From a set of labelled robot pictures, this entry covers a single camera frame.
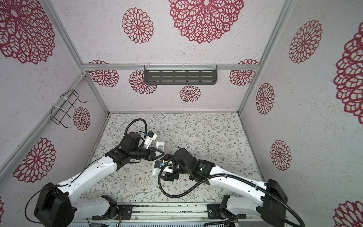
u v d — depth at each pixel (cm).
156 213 75
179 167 60
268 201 40
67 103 79
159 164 57
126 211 74
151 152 68
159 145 75
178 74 94
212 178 49
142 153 68
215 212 76
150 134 72
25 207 40
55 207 39
